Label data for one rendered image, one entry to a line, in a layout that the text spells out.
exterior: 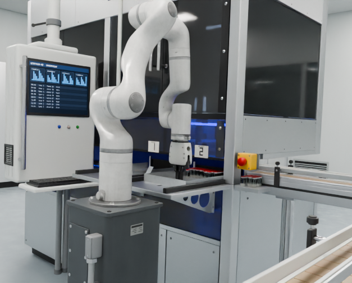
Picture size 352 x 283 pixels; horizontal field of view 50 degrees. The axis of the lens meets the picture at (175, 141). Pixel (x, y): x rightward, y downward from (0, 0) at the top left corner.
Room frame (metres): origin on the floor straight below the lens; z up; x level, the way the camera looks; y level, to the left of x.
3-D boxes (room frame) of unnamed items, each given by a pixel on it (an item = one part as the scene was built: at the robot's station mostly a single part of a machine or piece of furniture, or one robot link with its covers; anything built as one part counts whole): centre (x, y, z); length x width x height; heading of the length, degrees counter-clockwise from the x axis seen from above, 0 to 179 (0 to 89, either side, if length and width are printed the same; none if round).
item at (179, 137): (1.63, -0.02, 1.09); 0.09 x 0.08 x 0.03; 47
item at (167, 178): (1.79, -0.07, 0.90); 0.34 x 0.26 x 0.04; 137
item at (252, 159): (1.71, -0.33, 0.99); 0.08 x 0.07 x 0.07; 137
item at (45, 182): (2.07, 0.59, 0.82); 0.40 x 0.14 x 0.02; 136
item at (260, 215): (2.79, 0.15, 0.44); 2.06 x 1.00 x 0.88; 47
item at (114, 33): (2.23, 0.26, 1.50); 0.47 x 0.01 x 0.59; 47
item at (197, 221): (2.44, 0.50, 0.73); 1.98 x 0.01 x 0.25; 47
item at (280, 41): (2.09, -0.60, 1.50); 0.85 x 0.01 x 0.59; 137
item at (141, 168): (2.02, 0.18, 0.90); 0.34 x 0.26 x 0.04; 137
